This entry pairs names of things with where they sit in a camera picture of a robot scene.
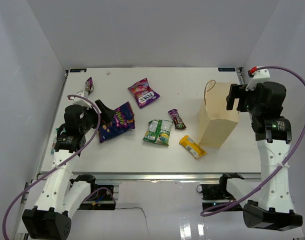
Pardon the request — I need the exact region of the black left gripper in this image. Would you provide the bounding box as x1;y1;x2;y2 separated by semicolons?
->
79;99;116;134

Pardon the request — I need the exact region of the green Fox's candy bag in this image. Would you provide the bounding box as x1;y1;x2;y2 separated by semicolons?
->
142;119;173;146

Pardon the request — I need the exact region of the brown M&M's packet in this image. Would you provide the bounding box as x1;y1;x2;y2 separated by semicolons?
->
168;109;186;130

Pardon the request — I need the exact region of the yellow snack bar wrapper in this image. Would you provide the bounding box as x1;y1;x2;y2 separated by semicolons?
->
179;135;207;159

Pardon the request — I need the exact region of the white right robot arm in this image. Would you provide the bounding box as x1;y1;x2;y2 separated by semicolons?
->
226;81;303;232

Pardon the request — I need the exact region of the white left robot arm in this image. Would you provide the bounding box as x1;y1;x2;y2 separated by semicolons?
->
22;97;115;240

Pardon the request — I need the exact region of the dark blue purple snack bag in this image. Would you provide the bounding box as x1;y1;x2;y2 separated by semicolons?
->
98;101;135;143

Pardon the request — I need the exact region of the brown paper bag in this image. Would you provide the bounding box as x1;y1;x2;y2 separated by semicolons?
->
197;79;239;149

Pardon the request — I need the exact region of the pink Fox's candy bag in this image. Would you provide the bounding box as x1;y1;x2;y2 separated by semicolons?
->
128;78;160;109

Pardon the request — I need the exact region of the small purple candy packet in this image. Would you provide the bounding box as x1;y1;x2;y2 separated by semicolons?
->
85;77;95;94

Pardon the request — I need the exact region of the right black XDOF label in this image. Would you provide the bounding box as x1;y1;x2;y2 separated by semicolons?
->
217;67;236;72

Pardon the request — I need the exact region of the black xdof label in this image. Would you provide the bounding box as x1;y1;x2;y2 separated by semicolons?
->
69;68;87;73
217;67;236;72

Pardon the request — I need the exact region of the teal white snack packet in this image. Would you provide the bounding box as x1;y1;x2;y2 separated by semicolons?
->
51;126;66;155

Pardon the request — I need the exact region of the left black XDOF label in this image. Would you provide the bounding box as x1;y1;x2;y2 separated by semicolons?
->
69;68;87;73

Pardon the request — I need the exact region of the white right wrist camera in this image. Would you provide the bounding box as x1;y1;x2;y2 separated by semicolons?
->
245;66;271;92

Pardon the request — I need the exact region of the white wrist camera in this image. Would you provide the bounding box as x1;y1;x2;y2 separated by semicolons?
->
245;66;271;92
72;90;93;109

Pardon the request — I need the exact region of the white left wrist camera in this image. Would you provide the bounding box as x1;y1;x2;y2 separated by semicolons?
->
72;90;93;109

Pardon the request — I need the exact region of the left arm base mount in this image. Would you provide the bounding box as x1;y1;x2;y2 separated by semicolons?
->
79;189;116;211

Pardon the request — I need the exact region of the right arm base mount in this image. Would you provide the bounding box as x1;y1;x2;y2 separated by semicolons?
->
196;184;236;210

